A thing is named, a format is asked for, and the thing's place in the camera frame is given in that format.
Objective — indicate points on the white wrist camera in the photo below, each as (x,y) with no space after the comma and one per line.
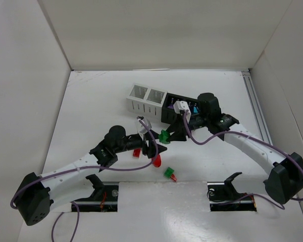
(182,106)
(142,125)

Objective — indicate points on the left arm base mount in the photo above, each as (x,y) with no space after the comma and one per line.
(104,197)

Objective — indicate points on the red rectangular lego brick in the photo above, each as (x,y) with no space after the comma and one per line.
(136,153)

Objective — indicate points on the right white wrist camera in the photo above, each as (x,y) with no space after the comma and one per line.
(182,106)

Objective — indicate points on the green notched lego brick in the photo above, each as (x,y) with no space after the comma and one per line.
(163,137)

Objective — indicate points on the red oval lego piece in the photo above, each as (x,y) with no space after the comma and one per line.
(157,162)

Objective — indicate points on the small red lego piece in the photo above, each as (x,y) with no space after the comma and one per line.
(173,177)

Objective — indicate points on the green square lego brick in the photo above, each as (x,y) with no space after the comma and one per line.
(168,172)

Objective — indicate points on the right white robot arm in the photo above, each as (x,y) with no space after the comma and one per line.
(184,115)

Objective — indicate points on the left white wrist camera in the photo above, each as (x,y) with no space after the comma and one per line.
(142,125)

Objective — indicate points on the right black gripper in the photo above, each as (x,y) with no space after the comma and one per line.
(182,129)

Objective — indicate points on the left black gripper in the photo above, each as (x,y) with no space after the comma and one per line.
(146,146)

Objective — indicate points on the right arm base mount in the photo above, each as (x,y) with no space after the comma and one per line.
(223,197)

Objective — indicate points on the black double container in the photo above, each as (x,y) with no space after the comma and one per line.
(168,115)

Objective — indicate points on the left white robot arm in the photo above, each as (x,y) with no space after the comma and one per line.
(37,195)

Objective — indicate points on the white double container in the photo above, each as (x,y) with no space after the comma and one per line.
(146,101)

